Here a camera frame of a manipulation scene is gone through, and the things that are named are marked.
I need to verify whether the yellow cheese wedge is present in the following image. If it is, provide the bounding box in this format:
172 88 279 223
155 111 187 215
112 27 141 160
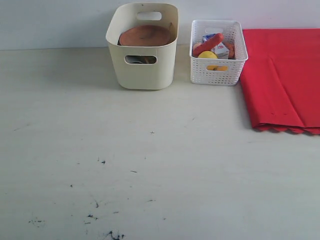
206 65 228 72

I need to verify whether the yellow lemon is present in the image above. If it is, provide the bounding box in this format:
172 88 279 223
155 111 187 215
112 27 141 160
198 50 218 59

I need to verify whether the brown wooden plate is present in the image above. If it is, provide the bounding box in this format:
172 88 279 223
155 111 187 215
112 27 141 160
118 25 171 47

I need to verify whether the red sausage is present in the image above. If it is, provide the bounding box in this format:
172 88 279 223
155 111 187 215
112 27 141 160
192 33 224 57

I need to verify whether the blue white milk carton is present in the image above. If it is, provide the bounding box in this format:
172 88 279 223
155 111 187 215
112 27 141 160
202 33 230 60

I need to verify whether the red tablecloth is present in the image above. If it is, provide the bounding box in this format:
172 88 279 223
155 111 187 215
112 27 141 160
240 28 320 135

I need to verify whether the stainless steel cup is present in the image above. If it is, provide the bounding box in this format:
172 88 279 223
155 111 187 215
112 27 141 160
125 55 144 64

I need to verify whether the brown egg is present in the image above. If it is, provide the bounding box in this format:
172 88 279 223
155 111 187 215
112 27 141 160
192 42 202 51

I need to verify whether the cream plastic bin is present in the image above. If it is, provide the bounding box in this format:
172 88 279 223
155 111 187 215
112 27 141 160
105 2 179 90

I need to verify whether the white perforated plastic basket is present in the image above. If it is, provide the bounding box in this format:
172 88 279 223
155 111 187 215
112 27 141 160
189 19 248 86

